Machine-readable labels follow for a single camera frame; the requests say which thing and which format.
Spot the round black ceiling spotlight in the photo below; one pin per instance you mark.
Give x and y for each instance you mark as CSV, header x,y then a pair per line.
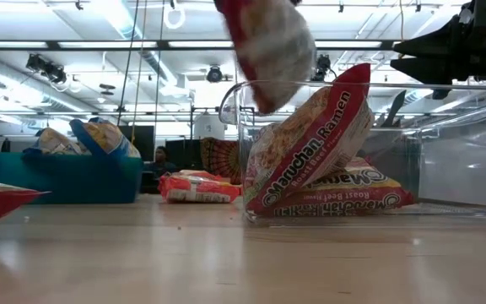
x,y
214,74

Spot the small blue plastic bin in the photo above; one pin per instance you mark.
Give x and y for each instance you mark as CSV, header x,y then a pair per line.
x,y
66,181

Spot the blue Maruchan noodle pack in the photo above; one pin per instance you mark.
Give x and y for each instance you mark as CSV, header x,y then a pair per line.
x,y
106,137
57,142

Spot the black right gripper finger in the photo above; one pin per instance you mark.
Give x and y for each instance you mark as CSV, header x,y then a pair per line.
x,y
445,40
428,69

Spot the person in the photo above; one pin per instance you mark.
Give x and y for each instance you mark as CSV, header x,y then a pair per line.
x,y
159,162

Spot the black ceiling light fixture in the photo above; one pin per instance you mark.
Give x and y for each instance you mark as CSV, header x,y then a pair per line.
x,y
46,69

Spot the clear plastic bin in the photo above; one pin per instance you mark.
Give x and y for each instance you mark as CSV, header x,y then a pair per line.
x,y
234,105

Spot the mandala tapestry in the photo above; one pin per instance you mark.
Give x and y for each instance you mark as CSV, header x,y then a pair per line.
x,y
222,158

